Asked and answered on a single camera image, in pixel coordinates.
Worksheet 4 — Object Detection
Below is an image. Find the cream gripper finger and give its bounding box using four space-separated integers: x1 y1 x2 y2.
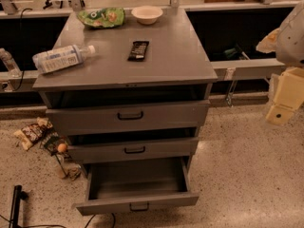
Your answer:
266 105 294 125
256 28 280 53

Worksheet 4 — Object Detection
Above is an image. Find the black rxbar chocolate bar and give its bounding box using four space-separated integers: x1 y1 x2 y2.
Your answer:
128 41 149 62

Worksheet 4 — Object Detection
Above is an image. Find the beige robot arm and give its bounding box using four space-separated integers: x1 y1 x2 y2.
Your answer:
256 1 304 125

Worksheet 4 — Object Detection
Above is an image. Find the grey top drawer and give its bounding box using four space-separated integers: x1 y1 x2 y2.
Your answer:
47 101 210 136

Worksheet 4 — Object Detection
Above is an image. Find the grey middle drawer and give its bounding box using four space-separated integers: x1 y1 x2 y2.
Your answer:
68 138 199 163

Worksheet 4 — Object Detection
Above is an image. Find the grey metal drawer cabinet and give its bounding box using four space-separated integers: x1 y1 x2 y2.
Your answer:
32 7 219 176

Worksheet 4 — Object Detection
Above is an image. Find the grey open bottom drawer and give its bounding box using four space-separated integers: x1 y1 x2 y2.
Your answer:
75 157 199 216

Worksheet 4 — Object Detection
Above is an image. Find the white paper bowl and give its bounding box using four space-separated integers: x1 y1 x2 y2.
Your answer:
131 6 163 25

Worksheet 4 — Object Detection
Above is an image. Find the green chip bag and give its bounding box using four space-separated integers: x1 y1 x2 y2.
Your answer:
77 8 125 29

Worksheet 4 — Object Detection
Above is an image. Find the clear bottle on floor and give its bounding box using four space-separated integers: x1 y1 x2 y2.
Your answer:
53 155 81 181

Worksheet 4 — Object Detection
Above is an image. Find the clear plastic water bottle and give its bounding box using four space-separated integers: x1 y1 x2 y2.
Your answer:
32 45 96 74

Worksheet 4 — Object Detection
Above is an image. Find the small orange ball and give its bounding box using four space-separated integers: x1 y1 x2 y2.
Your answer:
57 143 67 153

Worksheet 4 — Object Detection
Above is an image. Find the dark green snack bag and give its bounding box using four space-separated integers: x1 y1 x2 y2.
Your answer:
41 133 67 156

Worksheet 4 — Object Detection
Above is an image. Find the brown snack bag on floor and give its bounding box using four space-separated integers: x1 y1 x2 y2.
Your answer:
13 117 52 151

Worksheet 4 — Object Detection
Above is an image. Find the clear bottle at left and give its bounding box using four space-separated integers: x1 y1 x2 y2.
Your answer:
0 48 22 78

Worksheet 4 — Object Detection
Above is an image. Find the black stand on floor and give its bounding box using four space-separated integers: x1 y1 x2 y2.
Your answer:
9 185 29 228

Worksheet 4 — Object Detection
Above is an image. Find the grey metal frame rail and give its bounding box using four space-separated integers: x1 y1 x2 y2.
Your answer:
211 58 286 81

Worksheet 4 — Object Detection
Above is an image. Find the black cable on floor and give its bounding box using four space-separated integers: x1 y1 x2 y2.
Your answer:
84 212 117 228

